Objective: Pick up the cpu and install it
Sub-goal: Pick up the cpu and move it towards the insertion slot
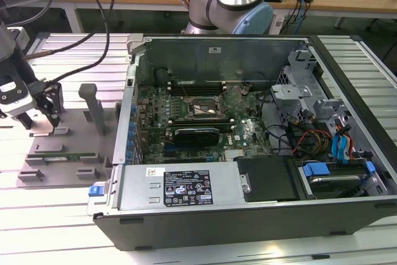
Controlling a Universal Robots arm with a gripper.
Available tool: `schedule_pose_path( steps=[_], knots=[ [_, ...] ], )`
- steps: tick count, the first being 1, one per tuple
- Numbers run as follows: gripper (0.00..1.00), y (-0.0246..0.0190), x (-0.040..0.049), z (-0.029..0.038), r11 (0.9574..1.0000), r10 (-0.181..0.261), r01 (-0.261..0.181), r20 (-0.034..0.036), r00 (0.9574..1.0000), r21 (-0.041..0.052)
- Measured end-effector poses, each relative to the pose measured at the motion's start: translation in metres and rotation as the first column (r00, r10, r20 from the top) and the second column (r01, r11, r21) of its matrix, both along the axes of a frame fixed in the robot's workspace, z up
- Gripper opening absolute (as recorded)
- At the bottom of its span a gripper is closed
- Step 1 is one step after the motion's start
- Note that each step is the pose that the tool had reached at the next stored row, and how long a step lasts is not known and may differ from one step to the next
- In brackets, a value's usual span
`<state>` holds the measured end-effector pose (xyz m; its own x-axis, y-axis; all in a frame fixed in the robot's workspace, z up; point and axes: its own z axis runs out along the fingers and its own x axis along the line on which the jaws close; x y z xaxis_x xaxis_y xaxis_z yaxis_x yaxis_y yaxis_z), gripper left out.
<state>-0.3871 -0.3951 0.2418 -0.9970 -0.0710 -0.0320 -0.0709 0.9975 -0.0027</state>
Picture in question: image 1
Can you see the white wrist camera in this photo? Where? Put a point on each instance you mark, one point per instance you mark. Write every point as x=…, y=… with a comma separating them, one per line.
x=12, y=103

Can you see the black RAM slot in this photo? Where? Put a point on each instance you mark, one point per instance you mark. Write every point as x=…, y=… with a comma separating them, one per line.
x=201, y=87
x=201, y=90
x=201, y=84
x=201, y=119
x=201, y=125
x=201, y=122
x=201, y=93

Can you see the black plastic shroud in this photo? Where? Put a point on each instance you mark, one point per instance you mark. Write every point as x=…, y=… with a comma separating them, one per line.
x=270, y=181

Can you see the black internal speaker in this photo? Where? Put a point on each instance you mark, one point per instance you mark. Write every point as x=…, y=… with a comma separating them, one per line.
x=161, y=76

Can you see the black open PC case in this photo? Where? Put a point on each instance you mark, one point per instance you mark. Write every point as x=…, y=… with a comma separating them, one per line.
x=217, y=231

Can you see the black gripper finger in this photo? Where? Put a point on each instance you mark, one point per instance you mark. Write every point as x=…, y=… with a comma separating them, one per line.
x=25, y=122
x=57, y=106

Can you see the blue card retention clip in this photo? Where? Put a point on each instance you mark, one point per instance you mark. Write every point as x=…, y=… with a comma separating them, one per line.
x=134, y=110
x=131, y=136
x=132, y=127
x=129, y=146
x=127, y=155

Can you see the green RAM stick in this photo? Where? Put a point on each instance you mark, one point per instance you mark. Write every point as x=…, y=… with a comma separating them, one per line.
x=77, y=155

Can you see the silver chipset heatsink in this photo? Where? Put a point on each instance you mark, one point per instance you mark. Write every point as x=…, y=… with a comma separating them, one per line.
x=234, y=153

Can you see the coin cell battery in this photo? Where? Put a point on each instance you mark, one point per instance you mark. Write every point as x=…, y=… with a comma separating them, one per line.
x=245, y=91

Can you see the CPU socket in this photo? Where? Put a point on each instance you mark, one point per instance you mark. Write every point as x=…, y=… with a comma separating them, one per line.
x=201, y=103

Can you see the black graphics card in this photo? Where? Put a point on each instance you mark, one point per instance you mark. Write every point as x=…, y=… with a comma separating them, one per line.
x=195, y=136

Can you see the hard disk in blue carrier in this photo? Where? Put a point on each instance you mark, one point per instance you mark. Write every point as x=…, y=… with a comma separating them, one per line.
x=316, y=168

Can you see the silver power supply unit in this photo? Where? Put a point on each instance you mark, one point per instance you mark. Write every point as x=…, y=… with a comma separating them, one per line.
x=133, y=184

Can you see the metal disk bay cage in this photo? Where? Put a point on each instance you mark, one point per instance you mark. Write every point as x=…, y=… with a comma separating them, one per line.
x=290, y=92

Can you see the green motherboard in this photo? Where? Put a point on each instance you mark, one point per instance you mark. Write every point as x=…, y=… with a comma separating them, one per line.
x=245, y=119

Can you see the blue case latch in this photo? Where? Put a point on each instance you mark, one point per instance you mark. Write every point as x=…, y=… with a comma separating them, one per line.
x=95, y=191

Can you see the grey parts rack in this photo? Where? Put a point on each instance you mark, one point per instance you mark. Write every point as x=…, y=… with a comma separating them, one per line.
x=71, y=141

